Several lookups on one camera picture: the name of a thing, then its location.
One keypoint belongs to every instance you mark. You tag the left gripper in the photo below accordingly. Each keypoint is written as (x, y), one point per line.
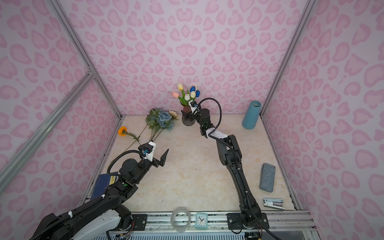
(157, 159)

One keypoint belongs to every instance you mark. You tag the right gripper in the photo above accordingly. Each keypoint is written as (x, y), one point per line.
(196, 112)

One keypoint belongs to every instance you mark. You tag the red glass vase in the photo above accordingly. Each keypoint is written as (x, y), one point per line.
(187, 117)

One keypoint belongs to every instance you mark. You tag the pink tulip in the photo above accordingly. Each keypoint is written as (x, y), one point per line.
(177, 95)

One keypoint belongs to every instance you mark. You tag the yellow tulip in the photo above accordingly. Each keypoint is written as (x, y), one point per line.
(181, 89)

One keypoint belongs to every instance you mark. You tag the orange flower stem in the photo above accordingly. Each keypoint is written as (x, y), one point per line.
(125, 140)

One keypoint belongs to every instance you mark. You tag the teal cylindrical vase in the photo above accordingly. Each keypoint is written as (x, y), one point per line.
(252, 114)

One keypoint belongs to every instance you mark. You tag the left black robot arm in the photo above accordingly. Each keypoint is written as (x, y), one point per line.
(106, 212)

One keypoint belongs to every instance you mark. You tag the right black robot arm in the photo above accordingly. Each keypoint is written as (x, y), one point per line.
(231, 157)

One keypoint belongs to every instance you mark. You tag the blue rose bouquet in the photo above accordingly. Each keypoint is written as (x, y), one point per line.
(159, 120)

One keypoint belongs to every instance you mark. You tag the clear tape roll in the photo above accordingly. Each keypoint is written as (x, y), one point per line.
(181, 219)

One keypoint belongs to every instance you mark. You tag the blue book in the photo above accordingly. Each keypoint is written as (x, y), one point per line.
(102, 182)

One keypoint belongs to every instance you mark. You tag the small teal alarm clock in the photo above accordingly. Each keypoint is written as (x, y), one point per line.
(201, 221)

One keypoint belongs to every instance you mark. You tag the grey sponge block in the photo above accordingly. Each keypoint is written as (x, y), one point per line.
(267, 180)

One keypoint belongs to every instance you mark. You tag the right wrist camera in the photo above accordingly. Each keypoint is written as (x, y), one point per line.
(193, 105)

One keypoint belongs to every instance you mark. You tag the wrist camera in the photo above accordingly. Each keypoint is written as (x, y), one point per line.
(193, 105)
(147, 150)

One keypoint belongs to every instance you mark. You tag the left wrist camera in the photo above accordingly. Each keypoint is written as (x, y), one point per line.
(147, 150)

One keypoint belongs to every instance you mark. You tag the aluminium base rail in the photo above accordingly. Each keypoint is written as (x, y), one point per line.
(285, 225)

